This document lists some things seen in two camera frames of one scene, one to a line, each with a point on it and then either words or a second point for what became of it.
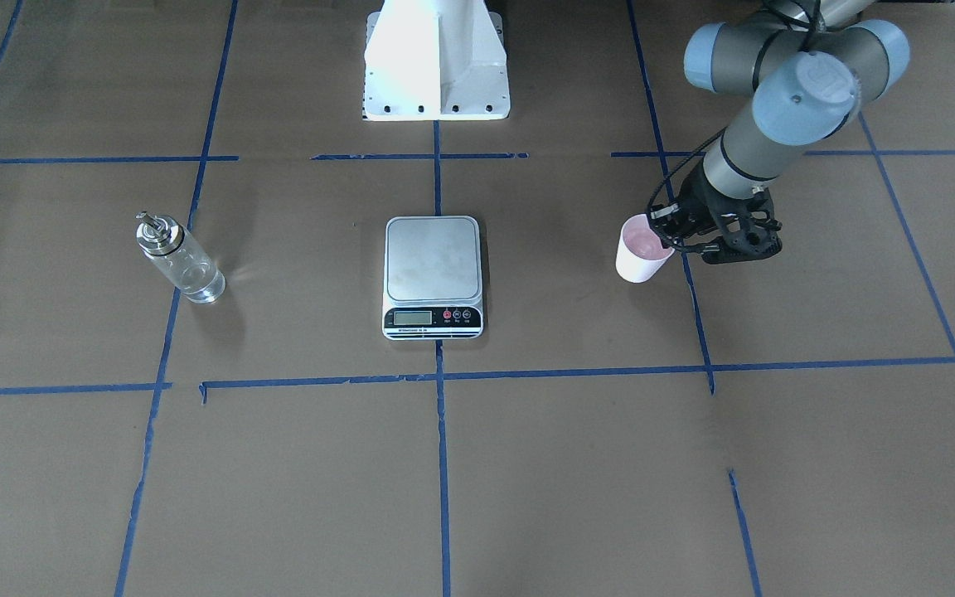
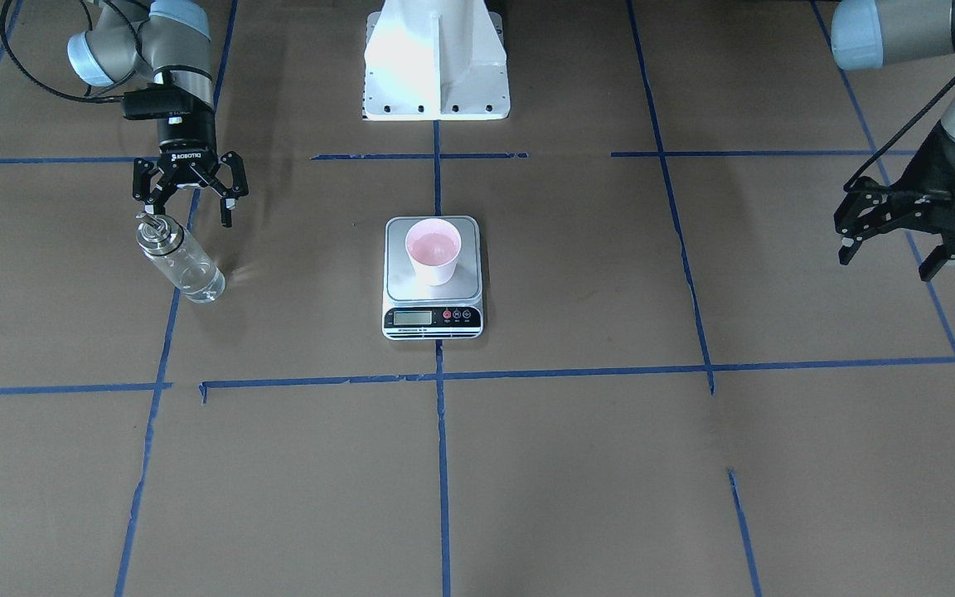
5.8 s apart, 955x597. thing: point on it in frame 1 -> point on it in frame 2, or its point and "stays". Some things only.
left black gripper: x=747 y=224 -> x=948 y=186
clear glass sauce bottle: x=181 y=257 stays
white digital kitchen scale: x=433 y=279 stays
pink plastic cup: x=640 y=251 -> x=433 y=245
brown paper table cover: x=831 y=420 stays
